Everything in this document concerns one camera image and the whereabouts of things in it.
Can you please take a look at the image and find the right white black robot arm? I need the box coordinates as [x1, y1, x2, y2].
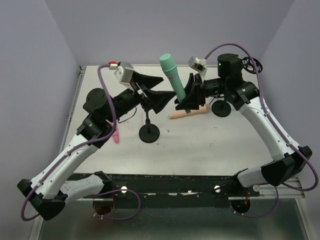
[175, 53, 312, 188]

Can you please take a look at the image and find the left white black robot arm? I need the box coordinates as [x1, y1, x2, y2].
[17, 64, 176, 222]

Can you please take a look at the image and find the black round-base mic stand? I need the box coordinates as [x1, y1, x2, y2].
[138, 107, 160, 144]
[211, 100, 231, 118]

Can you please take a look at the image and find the green toy microphone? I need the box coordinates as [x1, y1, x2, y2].
[159, 53, 186, 102]

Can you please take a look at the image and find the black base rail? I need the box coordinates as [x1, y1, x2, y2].
[51, 172, 261, 210]

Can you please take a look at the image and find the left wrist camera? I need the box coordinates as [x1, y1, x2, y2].
[108, 61, 134, 88]

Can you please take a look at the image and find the beige toy microphone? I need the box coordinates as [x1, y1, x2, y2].
[168, 104, 210, 120]

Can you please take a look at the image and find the pink toy microphone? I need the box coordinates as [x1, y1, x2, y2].
[106, 120, 120, 144]

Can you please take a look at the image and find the aluminium frame extrusion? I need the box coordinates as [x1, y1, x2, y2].
[28, 65, 87, 240]

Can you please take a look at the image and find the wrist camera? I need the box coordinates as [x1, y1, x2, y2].
[108, 61, 134, 88]
[188, 56, 208, 80]

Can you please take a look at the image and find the black tripod shock-mount stand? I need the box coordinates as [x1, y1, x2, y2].
[241, 56, 263, 75]

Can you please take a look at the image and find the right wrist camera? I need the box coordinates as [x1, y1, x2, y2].
[188, 56, 208, 80]

